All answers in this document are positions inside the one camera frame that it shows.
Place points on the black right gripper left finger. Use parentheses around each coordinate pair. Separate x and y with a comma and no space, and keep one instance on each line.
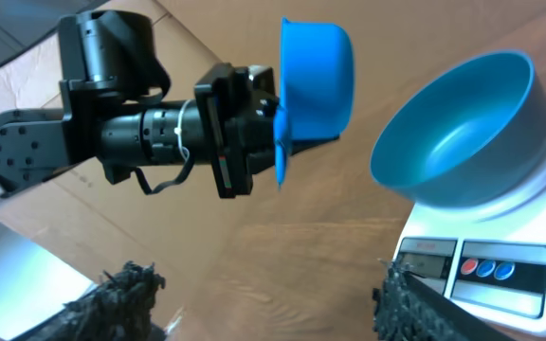
(118,309)

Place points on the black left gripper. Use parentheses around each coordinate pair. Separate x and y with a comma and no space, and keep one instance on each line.
(236,107)

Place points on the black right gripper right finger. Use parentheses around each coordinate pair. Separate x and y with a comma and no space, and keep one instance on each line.
(406,309)

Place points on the blue plastic measuring scoop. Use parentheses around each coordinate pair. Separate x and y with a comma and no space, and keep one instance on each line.
(317,87)

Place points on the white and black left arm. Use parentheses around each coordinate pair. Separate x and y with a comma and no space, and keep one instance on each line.
(114,109)

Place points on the white digital kitchen scale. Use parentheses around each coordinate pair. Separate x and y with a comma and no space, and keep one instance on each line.
(489,259)

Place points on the teal blue bowl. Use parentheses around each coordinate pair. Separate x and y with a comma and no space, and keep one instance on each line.
(468,136)

